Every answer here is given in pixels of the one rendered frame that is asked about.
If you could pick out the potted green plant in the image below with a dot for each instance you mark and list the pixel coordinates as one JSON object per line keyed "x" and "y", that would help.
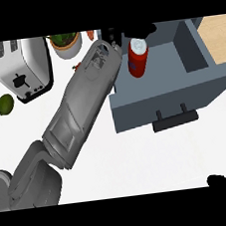
{"x": 65, "y": 42}

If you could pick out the white and silver toaster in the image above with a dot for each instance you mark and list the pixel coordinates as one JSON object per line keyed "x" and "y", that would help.
{"x": 21, "y": 67}

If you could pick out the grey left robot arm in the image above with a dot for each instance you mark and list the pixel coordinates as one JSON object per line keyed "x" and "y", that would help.
{"x": 80, "y": 99}

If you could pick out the small red vegetable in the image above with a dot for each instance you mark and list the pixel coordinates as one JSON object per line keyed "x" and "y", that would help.
{"x": 76, "y": 67}

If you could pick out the green lime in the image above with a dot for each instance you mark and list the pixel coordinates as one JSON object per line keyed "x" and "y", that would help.
{"x": 5, "y": 104}

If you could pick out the grey drawer front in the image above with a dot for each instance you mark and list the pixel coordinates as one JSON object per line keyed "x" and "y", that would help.
{"x": 170, "y": 103}

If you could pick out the red can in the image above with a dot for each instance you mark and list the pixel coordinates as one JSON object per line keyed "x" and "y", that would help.
{"x": 137, "y": 62}

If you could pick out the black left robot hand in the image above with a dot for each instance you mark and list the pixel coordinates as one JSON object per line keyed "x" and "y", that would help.
{"x": 140, "y": 30}

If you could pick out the grey open drawer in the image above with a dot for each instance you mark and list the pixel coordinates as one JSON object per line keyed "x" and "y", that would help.
{"x": 166, "y": 65}

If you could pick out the orange carrot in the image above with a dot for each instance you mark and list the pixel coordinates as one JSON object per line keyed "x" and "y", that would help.
{"x": 90, "y": 34}

